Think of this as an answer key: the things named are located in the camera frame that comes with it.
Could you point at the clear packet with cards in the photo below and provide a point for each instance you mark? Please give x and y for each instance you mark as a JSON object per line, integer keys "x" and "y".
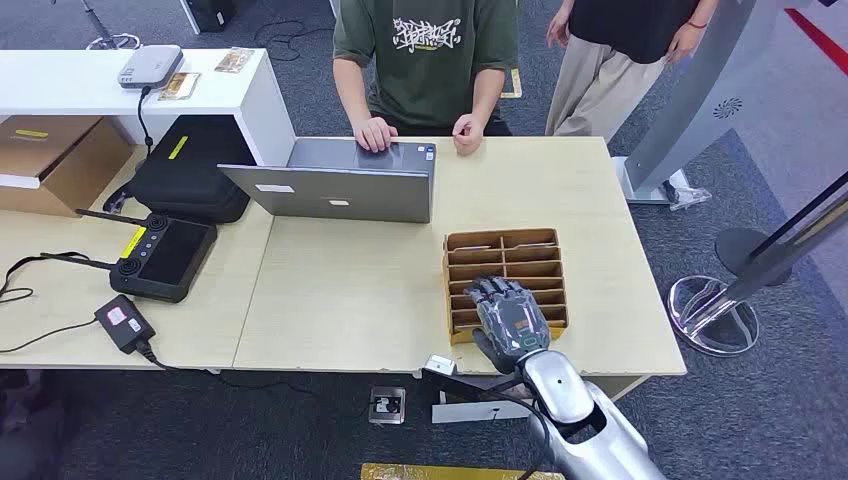
{"x": 179, "y": 86}
{"x": 234, "y": 60}

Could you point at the seated person's left forearm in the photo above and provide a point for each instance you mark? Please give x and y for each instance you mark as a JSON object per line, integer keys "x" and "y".
{"x": 487, "y": 93}

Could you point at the brown cardboard box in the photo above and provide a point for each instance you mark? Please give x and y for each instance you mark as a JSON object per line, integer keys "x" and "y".
{"x": 60, "y": 166}

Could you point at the seated person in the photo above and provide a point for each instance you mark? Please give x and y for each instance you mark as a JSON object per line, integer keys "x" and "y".
{"x": 424, "y": 73}

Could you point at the chrome stanchion with round base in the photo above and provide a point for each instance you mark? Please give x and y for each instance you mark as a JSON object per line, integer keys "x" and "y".
{"x": 712, "y": 318}

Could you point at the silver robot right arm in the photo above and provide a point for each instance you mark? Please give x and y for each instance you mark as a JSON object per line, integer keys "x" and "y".
{"x": 570, "y": 391}

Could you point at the seated person's right hand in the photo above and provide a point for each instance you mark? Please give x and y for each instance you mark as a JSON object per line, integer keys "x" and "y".
{"x": 375, "y": 134}

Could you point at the wooden card organizer box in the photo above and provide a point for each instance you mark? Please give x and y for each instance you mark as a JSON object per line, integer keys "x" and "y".
{"x": 530, "y": 270}

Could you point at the white floor plate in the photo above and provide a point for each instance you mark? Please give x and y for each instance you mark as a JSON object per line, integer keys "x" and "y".
{"x": 477, "y": 412}

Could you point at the black carrying case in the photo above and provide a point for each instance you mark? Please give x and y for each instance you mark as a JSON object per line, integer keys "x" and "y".
{"x": 192, "y": 172}

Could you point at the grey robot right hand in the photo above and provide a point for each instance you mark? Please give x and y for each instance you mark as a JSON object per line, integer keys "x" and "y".
{"x": 513, "y": 324}

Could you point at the yellow floor strip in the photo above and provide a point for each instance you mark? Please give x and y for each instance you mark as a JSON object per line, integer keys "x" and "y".
{"x": 430, "y": 472}

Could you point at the seated person's left hand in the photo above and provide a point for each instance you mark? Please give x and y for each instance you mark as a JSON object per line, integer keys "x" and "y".
{"x": 469, "y": 134}

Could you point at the seated person's right forearm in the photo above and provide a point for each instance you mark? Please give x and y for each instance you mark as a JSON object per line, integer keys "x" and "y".
{"x": 352, "y": 93}

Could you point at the metal floor socket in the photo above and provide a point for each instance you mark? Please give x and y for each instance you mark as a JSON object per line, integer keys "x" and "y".
{"x": 387, "y": 405}

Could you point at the standing person's left hand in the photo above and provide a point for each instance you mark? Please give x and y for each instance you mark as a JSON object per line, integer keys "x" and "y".
{"x": 682, "y": 45}

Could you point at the black box with white frame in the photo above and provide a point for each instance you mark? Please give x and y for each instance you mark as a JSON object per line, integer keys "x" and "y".
{"x": 210, "y": 13}

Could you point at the metal tripod stand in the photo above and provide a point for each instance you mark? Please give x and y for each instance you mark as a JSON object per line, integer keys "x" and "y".
{"x": 106, "y": 36}

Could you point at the silver gate pillar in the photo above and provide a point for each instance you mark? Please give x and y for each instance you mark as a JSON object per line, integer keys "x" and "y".
{"x": 702, "y": 93}

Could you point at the white shelf unit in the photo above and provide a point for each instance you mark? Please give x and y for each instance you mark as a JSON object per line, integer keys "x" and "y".
{"x": 66, "y": 83}

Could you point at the standing person's right hand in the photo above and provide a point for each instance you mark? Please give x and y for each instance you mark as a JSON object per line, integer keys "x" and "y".
{"x": 560, "y": 26}

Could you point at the grey router box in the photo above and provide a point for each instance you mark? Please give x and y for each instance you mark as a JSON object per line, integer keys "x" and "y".
{"x": 151, "y": 66}

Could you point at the black remote controller with screen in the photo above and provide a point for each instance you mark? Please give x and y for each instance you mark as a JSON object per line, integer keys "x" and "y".
{"x": 169, "y": 258}

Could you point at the black round stand base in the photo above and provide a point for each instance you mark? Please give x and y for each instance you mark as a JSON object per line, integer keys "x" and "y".
{"x": 738, "y": 252}

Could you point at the standing person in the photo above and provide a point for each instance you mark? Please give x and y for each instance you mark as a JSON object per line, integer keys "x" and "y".
{"x": 603, "y": 73}

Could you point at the black power adapter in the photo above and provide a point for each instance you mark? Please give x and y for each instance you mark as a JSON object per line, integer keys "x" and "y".
{"x": 124, "y": 323}

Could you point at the white card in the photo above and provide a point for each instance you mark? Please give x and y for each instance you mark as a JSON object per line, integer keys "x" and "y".
{"x": 472, "y": 249}

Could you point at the grey laptop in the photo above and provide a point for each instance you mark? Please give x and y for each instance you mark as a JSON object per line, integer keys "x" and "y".
{"x": 344, "y": 192}

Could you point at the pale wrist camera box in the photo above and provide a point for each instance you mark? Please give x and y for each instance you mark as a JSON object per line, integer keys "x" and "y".
{"x": 440, "y": 366}

